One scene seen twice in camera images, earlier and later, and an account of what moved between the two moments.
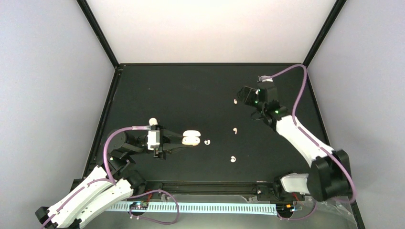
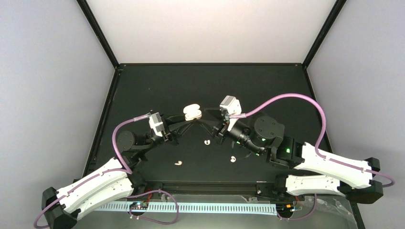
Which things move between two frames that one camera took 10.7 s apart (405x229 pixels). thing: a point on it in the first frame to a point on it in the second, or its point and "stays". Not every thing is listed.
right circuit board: [283, 207] stays
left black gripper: [165, 140] to [172, 124]
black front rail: [206, 188] stays
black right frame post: [324, 31] stays
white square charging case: [190, 138] to [192, 112]
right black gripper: [248, 91] to [214, 126]
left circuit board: [139, 205] stays
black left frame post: [93, 22] stays
